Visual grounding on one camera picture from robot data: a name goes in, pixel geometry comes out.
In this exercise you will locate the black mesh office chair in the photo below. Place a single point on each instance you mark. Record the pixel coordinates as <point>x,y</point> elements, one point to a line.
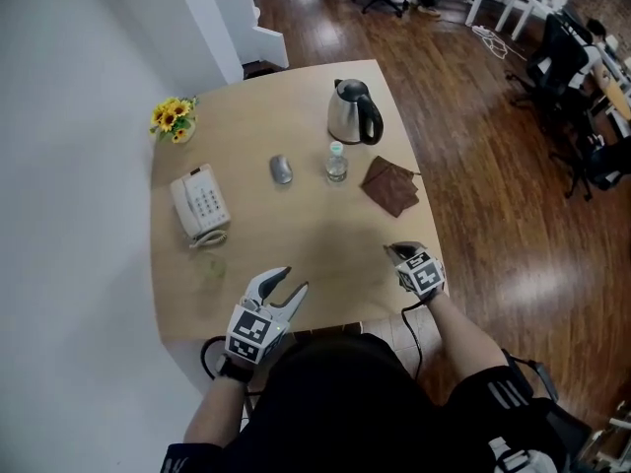
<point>557,72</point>

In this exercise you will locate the person's black clothing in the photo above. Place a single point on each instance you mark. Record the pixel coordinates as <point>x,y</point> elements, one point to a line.
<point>345,412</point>

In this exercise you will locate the stainless steel electric kettle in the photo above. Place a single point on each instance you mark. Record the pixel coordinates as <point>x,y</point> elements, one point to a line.
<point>352,114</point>

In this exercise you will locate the person's right forearm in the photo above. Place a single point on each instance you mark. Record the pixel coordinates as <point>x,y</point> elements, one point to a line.
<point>463,343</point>

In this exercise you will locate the black bag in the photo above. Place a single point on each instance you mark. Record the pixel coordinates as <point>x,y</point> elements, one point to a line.
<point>611,163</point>

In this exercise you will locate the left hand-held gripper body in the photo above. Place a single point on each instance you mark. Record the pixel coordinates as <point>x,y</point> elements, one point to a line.
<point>251,333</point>

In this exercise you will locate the person's left forearm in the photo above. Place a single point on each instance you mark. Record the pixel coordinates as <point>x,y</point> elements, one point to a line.
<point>217,412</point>

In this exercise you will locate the potted sunflower bouquet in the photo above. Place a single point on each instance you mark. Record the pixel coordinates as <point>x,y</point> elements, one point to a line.
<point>172,118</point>

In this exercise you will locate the white cabinet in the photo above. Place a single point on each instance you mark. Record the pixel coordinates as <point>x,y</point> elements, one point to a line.
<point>249,22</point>

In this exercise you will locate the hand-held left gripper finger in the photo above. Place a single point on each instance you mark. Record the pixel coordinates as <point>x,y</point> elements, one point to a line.
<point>266,284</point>
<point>294,301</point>

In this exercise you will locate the clear plastic water bottle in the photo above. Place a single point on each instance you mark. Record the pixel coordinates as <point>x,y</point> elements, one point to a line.
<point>336,163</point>

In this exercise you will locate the black seat chair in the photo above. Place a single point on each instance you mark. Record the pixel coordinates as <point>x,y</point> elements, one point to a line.
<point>547,402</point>

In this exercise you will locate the grey computer mouse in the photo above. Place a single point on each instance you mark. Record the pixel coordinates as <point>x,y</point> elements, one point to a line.
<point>281,168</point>

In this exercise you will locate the white desk telephone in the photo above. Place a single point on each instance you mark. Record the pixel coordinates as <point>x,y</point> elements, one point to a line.
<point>199,205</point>

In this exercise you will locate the black wrist band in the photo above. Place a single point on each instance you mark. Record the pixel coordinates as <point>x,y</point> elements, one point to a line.
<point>231,368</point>

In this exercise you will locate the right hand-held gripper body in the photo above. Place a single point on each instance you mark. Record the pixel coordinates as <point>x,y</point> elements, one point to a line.
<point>419,274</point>

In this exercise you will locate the brown folded cloth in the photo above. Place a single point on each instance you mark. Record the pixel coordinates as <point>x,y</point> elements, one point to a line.
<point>392,185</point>

